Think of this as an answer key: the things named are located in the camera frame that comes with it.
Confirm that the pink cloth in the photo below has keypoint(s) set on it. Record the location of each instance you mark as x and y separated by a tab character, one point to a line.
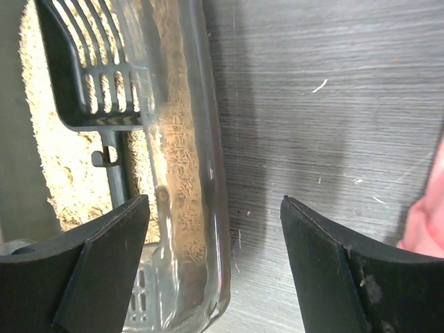
423	231

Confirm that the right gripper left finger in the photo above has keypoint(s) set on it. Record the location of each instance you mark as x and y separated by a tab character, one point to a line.
79	281

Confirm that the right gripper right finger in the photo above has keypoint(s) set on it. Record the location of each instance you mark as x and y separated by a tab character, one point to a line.
348	282

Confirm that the black litter scoop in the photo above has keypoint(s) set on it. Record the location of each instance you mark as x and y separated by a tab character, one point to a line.
92	83

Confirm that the cat litter sand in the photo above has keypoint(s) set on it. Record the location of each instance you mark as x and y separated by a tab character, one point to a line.
78	192

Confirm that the grey litter box tray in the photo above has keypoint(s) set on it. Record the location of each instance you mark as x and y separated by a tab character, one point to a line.
175	289

